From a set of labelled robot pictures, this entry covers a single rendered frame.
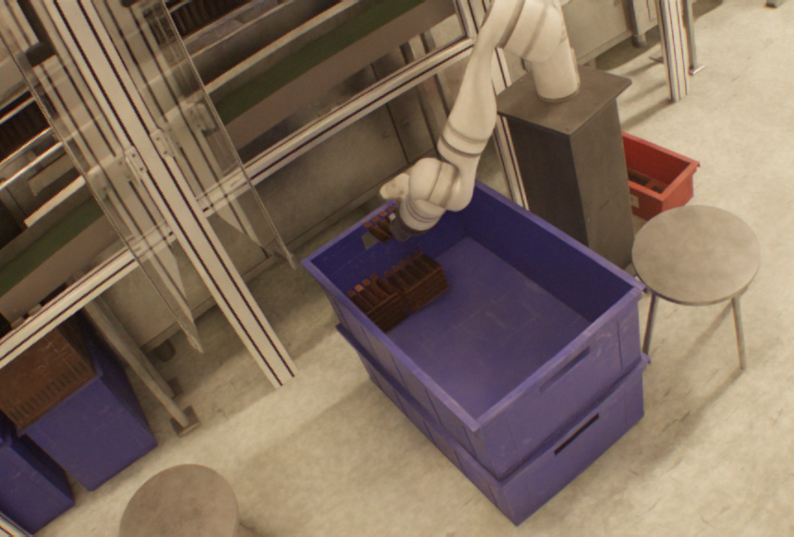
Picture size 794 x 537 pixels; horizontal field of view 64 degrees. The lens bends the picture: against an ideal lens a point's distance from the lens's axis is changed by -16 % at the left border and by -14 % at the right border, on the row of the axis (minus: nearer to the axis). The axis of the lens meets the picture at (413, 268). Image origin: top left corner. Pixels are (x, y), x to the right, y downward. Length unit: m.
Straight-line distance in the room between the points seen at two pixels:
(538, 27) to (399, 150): 1.25
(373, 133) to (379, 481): 0.99
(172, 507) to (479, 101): 1.02
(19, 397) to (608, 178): 1.51
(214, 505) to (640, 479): 0.88
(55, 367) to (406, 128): 1.21
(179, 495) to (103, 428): 0.46
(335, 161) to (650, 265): 0.97
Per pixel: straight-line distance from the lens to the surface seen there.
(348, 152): 2.11
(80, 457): 2.01
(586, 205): 1.64
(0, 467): 1.99
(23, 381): 1.82
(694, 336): 1.77
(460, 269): 1.70
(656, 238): 1.64
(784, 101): 2.56
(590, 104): 1.54
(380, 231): 1.52
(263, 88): 1.73
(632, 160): 2.21
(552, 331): 1.53
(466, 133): 1.11
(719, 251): 1.61
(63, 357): 1.80
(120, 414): 1.94
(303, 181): 2.08
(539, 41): 1.02
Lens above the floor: 1.38
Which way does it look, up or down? 41 degrees down
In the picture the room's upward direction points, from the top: 22 degrees counter-clockwise
